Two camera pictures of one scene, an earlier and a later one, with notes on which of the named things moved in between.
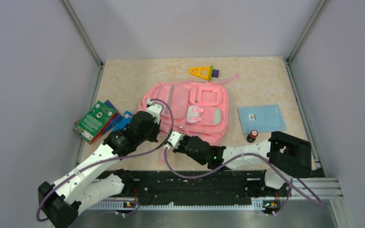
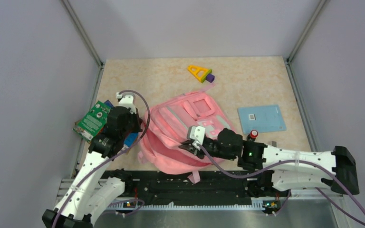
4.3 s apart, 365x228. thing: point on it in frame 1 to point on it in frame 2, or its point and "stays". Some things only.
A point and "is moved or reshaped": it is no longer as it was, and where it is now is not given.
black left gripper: x=156 y=126 to x=138 y=121
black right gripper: x=179 y=149 to x=189 y=147
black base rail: x=195 y=187 stays
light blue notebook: x=262 y=118 stays
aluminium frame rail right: x=296 y=89 stays
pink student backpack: x=199 y=109 is moved or reshaped
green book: x=92 y=124 stays
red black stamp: x=251 y=137 stays
